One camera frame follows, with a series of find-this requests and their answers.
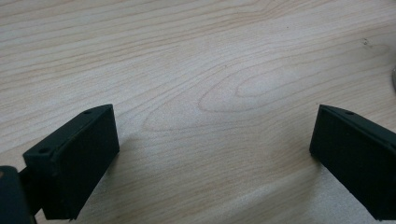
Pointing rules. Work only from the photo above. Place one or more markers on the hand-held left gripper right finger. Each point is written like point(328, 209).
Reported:
point(358, 155)

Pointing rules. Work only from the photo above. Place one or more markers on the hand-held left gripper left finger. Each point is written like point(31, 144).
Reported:
point(77, 155)

